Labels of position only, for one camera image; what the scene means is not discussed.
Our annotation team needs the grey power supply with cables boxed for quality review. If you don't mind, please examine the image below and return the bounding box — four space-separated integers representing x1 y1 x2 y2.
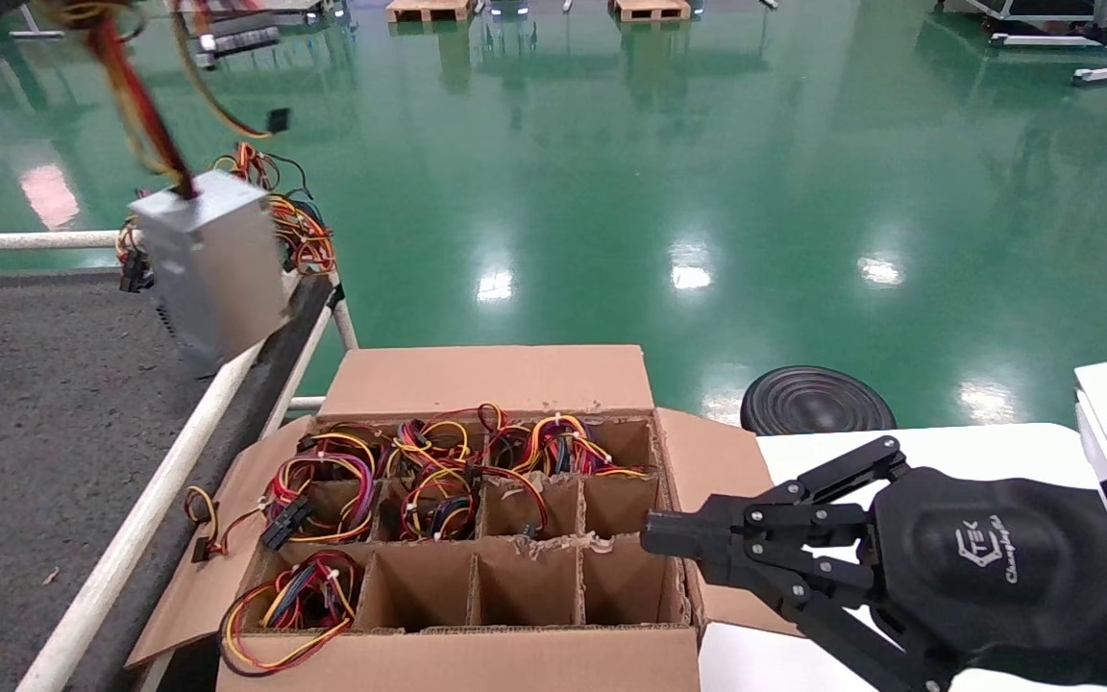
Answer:
42 0 295 378
215 142 338 282

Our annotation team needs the coloured power supply cable bundle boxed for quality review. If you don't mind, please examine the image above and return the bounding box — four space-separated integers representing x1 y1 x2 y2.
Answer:
185 452 381 564
477 404 652 482
218 550 363 676
390 415 478 482
398 466 551 542
296 423 393 483

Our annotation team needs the black round ribbed disc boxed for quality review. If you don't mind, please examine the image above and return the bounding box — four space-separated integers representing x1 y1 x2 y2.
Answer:
741 366 898 436

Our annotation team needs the thin white frame pipe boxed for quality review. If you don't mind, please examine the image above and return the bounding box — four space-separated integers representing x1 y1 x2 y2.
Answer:
260 306 338 439

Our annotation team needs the dark equipment cart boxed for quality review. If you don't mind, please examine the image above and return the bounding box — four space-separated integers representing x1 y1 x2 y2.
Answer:
938 0 1107 32

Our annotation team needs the grey platform table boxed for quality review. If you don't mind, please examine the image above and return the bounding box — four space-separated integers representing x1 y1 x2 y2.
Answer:
166 0 335 30

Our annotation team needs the brown cardboard divider box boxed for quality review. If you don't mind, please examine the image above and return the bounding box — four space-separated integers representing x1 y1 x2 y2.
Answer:
126 346 804 692

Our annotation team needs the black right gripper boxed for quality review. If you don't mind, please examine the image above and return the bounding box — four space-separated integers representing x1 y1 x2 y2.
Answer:
640 435 1107 692

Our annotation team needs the wooden pallet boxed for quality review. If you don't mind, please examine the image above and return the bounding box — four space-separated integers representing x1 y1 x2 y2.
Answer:
386 0 476 24
611 0 693 23

